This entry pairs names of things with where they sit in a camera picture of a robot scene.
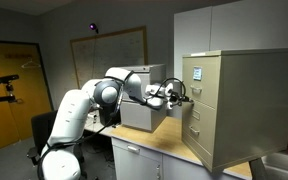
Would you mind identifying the black bar camera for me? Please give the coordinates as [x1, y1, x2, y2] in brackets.
[0, 73, 20, 86]

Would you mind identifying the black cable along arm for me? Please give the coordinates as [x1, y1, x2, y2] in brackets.
[36, 69, 136, 180]

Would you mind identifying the white wire clothes hanger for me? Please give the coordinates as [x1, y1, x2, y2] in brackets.
[20, 57, 43, 70]

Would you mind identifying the grey desk base cabinet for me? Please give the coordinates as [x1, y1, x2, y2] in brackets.
[111, 136, 252, 180]

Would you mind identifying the white drawer label card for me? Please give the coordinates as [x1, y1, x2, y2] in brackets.
[192, 66, 204, 82]

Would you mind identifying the grey metal bin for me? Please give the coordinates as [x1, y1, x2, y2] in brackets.
[260, 150, 288, 180]

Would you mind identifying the wood framed whiteboard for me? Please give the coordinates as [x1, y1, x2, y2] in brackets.
[69, 25, 149, 90]

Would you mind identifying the grey slanted table leg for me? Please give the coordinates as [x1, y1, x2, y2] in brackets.
[248, 157, 269, 180]

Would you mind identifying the silver desk drawer handle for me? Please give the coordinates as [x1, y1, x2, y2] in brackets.
[126, 144, 141, 155]

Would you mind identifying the black looped wrist cable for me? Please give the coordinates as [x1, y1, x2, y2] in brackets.
[156, 77, 188, 102]

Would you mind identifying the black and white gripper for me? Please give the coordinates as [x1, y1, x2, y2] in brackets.
[164, 82, 195, 110]

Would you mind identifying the camera with purple light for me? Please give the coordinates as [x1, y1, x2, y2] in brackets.
[88, 22, 100, 35]

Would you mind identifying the yellow wooden door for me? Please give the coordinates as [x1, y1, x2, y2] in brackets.
[0, 39, 54, 155]

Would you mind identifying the black office chair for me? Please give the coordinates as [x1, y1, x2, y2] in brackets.
[26, 109, 88, 179]

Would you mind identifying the beige filing cabinet body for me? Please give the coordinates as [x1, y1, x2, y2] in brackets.
[181, 47, 288, 174]

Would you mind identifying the grey small filing cabinet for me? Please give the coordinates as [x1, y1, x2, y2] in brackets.
[119, 63, 168, 133]

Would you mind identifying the beige cabinet drawer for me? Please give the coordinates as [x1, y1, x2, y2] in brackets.
[182, 55, 222, 109]
[182, 99, 217, 162]

